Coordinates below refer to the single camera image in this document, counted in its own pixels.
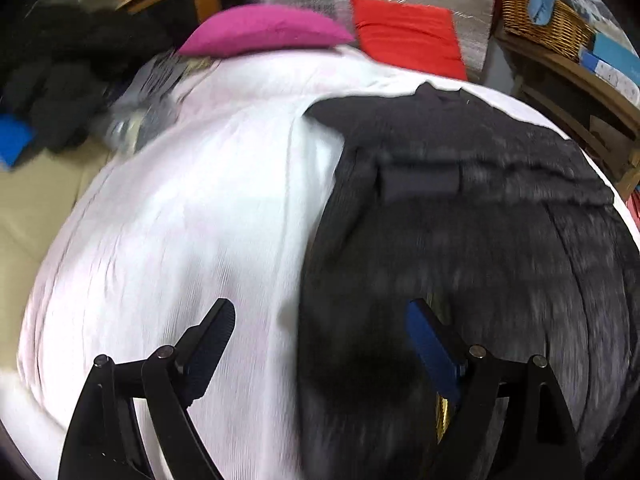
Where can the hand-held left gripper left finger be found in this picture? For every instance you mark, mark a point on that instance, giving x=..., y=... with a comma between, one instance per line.
x=210, y=355

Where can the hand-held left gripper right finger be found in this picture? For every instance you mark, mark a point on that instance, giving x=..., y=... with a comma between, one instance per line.
x=432, y=355

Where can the dark navy quilted jacket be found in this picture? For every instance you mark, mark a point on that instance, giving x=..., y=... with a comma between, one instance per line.
x=475, y=240

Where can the white bed blanket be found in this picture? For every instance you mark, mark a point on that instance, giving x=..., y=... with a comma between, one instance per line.
x=190, y=220

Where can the cream leather sofa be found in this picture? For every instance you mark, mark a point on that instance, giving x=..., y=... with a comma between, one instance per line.
x=40, y=210

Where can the blue jacket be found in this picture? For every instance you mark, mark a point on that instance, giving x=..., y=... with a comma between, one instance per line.
x=12, y=142

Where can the wooden table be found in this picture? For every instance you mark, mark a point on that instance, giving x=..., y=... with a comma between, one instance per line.
x=560, y=90

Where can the pile of dark jackets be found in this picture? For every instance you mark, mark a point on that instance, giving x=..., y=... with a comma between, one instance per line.
x=75, y=65

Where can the red pillow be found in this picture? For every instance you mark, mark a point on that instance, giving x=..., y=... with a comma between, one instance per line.
x=410, y=35

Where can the pink pillow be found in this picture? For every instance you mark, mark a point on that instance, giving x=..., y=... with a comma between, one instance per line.
x=265, y=30

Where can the wicker basket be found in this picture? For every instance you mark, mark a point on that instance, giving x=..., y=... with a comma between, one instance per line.
x=547, y=30

